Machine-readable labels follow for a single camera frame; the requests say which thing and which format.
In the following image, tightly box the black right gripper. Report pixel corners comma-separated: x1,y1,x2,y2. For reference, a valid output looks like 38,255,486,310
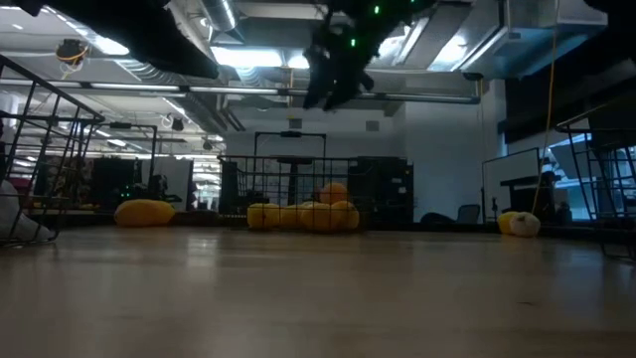
302,22,379,113

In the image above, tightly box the gold wire basket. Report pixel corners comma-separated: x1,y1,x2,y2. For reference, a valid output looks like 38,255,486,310
0,53,106,249
217,155,414,234
555,101,636,263

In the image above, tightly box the orange lemon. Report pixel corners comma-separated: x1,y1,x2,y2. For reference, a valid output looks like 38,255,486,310
113,198,177,229
319,182,350,206

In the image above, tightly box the yellow lemon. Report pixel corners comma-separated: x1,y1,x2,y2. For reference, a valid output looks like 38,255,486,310
331,200,361,231
246,202,282,230
277,204,307,230
497,211,521,236
299,201,344,234

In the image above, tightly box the large white garlic bulb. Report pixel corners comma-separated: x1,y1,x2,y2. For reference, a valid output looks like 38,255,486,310
0,178,57,244

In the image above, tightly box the long ceiling pipe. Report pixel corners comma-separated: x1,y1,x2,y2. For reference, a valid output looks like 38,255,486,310
0,79,481,105

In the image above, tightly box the black cabinet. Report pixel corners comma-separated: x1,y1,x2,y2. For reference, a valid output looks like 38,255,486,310
347,156,415,225

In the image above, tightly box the grey office chair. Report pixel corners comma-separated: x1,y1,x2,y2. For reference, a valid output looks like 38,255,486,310
420,203,482,226

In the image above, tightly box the whiteboard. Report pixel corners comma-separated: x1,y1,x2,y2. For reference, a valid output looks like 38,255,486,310
480,147,543,223

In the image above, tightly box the black gantry frame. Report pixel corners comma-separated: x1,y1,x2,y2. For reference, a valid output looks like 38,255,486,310
252,129,328,208

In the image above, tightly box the silver ventilation duct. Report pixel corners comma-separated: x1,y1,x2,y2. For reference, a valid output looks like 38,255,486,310
166,0,247,46

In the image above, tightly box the yellow hanging cable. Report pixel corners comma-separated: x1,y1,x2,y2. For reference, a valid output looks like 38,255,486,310
530,0,560,215

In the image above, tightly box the yellow black cable reel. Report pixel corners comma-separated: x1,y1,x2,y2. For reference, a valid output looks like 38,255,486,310
54,38,90,69

